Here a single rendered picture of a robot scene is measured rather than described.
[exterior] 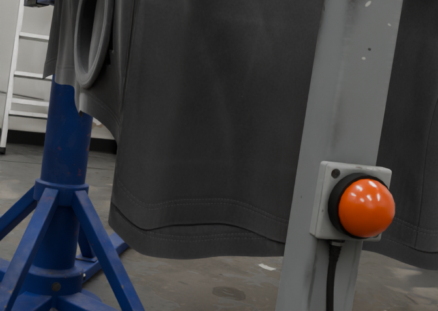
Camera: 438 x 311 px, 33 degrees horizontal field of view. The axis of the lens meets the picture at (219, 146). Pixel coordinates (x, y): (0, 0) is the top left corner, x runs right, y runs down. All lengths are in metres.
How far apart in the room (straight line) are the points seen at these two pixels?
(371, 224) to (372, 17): 0.13
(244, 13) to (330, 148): 0.31
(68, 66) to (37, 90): 4.36
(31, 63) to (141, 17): 4.67
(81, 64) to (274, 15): 0.24
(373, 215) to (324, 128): 0.07
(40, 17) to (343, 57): 4.94
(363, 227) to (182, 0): 0.36
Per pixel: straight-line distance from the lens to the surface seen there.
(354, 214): 0.47
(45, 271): 2.12
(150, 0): 0.73
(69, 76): 1.04
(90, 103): 0.82
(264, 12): 0.77
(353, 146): 0.50
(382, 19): 0.50
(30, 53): 5.38
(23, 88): 5.39
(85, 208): 2.04
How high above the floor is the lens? 0.72
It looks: 6 degrees down
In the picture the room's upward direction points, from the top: 8 degrees clockwise
